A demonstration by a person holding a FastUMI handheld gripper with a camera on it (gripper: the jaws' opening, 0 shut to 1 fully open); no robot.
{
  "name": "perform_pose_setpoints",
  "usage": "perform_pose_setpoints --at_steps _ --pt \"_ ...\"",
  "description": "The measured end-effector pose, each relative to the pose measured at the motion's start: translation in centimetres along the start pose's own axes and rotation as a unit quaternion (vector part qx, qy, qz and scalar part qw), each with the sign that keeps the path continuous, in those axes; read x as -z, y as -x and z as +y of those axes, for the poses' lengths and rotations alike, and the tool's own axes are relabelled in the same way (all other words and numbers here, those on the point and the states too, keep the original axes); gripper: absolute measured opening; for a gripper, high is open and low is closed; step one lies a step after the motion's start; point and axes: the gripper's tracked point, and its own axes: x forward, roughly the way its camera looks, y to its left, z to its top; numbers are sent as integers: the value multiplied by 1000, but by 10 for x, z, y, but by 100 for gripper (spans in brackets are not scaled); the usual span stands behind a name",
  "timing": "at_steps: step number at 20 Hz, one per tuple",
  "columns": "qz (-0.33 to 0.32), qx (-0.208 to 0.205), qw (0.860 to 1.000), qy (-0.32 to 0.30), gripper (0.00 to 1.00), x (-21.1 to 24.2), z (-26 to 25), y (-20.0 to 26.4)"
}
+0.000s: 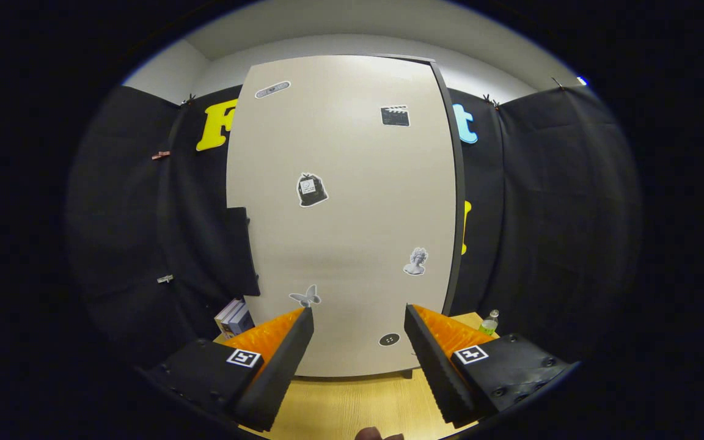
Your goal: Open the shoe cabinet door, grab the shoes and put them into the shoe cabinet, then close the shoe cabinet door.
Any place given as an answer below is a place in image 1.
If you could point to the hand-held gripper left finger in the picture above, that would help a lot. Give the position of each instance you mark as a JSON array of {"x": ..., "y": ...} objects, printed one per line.
[{"x": 285, "y": 366}]

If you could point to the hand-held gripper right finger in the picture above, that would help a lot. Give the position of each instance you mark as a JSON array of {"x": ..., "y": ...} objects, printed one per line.
[{"x": 434, "y": 366}]

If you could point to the beige shoe cabinet door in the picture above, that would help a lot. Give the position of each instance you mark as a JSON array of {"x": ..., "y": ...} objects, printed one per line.
[{"x": 352, "y": 214}]

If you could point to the dark grey shoe cabinet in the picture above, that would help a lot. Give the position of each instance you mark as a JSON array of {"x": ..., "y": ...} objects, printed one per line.
[{"x": 458, "y": 183}]

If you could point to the blue paperback book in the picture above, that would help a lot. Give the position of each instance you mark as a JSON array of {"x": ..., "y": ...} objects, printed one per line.
[{"x": 243, "y": 321}]

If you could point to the green label drink bottle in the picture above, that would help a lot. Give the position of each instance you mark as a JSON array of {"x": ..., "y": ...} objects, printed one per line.
[{"x": 489, "y": 324}]

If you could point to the white paperback book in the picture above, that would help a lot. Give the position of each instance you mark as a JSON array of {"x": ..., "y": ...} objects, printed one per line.
[{"x": 227, "y": 313}]

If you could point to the black backdrop cloth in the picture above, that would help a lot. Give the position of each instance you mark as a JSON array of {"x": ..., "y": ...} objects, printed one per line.
[{"x": 547, "y": 214}]

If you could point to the wooden clothes peg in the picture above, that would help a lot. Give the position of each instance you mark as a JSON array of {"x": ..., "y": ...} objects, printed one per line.
[{"x": 161, "y": 155}]

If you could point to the black binder clip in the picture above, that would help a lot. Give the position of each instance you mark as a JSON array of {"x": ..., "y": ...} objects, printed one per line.
[
  {"x": 490, "y": 101},
  {"x": 557, "y": 82},
  {"x": 188, "y": 98}
]

